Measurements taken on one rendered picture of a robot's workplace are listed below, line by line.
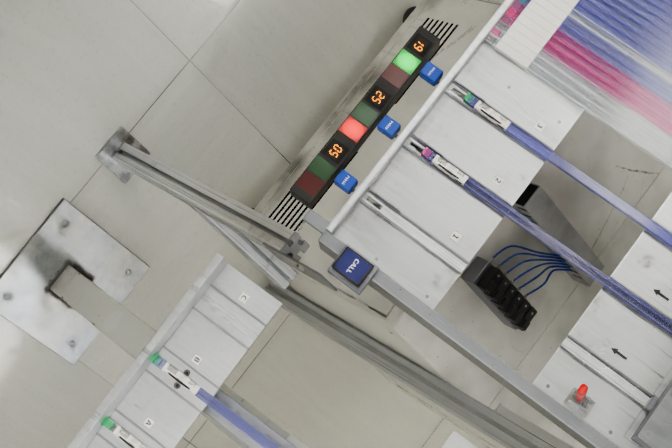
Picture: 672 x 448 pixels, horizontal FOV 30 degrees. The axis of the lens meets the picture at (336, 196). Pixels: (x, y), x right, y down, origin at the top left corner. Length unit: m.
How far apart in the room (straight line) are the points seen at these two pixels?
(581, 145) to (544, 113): 0.39
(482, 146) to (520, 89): 0.11
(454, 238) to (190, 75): 0.84
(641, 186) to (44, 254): 1.16
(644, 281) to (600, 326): 0.10
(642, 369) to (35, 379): 1.24
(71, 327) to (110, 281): 0.12
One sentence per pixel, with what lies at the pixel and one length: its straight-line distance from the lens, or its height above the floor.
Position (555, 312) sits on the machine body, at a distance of 2.43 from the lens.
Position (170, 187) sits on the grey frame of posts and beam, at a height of 0.26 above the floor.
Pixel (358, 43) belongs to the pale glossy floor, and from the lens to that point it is 2.75.
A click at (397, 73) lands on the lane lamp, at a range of 1.99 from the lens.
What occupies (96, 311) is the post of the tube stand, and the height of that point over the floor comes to 0.20.
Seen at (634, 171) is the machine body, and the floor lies 0.62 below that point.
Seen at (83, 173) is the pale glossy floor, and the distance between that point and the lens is 2.49.
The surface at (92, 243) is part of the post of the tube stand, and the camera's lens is 2.53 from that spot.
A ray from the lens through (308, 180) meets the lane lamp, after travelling 1.94.
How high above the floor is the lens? 2.21
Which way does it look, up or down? 52 degrees down
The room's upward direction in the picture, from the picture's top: 115 degrees clockwise
